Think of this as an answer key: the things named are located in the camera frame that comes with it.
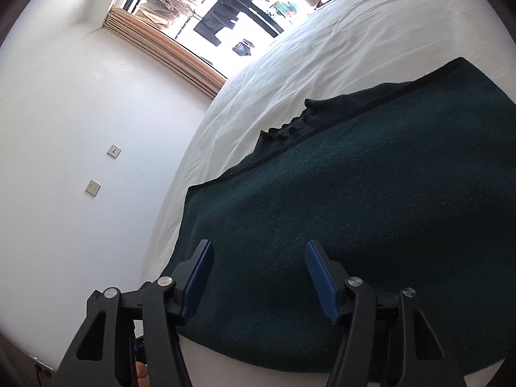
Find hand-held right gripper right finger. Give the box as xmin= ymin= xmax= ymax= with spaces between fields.
xmin=305 ymin=240 xmax=465 ymax=387

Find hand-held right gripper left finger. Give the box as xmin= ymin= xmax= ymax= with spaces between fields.
xmin=54 ymin=239 xmax=215 ymax=387

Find dark green sweater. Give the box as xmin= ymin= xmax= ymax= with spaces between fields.
xmin=161 ymin=57 xmax=516 ymax=376

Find person's left hand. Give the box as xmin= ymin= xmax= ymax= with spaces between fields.
xmin=135 ymin=362 xmax=151 ymax=387

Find bed with white sheet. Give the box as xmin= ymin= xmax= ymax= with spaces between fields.
xmin=137 ymin=0 xmax=516 ymax=387

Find tan curtain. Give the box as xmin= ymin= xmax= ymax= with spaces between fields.
xmin=102 ymin=6 xmax=229 ymax=100

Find dark hanging trousers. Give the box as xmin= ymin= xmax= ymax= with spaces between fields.
xmin=193 ymin=5 xmax=239 ymax=47

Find floral hanging garment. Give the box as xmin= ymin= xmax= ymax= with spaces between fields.
xmin=138 ymin=0 xmax=199 ymax=30

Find black window frame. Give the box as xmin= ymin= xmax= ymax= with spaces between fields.
xmin=121 ymin=0 xmax=307 ymax=77

